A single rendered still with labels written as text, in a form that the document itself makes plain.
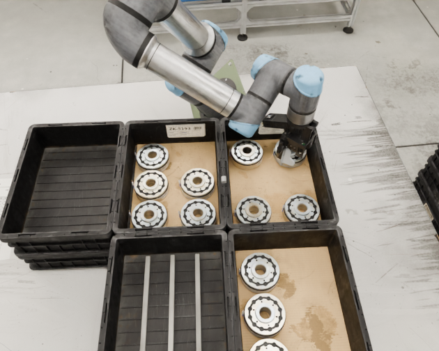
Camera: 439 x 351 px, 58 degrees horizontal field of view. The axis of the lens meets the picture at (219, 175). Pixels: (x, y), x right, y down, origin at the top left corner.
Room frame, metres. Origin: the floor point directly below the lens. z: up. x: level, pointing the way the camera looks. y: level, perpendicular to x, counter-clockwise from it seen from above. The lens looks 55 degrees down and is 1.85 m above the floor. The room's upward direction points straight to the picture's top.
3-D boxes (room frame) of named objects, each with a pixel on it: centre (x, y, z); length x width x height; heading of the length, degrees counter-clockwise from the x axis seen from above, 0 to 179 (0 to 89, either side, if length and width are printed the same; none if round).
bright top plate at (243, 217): (0.57, -0.10, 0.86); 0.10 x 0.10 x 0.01
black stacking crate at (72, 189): (0.66, 0.44, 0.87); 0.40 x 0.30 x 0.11; 3
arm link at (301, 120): (0.77, -0.23, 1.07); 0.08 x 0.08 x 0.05
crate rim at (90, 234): (0.66, 0.44, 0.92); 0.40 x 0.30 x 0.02; 3
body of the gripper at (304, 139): (0.76, -0.23, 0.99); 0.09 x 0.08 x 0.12; 51
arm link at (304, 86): (0.77, -0.22, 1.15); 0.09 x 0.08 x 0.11; 50
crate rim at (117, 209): (0.67, 0.14, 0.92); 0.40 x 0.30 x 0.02; 3
